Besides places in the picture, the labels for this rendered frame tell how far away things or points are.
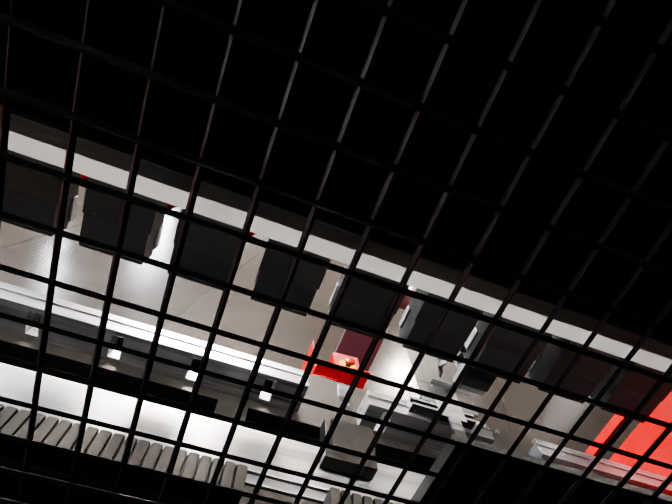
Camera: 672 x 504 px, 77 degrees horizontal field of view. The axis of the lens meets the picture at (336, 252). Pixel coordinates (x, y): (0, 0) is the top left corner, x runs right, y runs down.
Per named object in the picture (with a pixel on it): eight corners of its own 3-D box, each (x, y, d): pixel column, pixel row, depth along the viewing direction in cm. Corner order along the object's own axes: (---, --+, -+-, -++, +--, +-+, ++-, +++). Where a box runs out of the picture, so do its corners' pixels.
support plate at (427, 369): (452, 362, 148) (454, 360, 148) (477, 418, 124) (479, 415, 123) (406, 347, 145) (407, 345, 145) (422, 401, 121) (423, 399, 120)
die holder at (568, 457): (649, 496, 140) (667, 476, 136) (662, 513, 134) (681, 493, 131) (518, 459, 132) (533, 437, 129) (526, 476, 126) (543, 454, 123)
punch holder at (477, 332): (508, 364, 120) (538, 317, 114) (520, 384, 112) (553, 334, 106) (461, 349, 118) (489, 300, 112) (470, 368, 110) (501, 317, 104)
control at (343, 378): (346, 380, 172) (363, 345, 165) (352, 409, 157) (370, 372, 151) (300, 370, 167) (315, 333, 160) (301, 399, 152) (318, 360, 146)
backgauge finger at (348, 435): (362, 396, 114) (369, 382, 112) (371, 481, 90) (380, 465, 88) (320, 384, 112) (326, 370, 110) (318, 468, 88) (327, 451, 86)
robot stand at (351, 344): (307, 414, 240) (357, 301, 213) (335, 428, 238) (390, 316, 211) (297, 436, 223) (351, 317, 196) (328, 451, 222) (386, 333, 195)
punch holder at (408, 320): (445, 344, 117) (473, 294, 111) (453, 363, 109) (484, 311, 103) (395, 328, 115) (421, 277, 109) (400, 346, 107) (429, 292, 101)
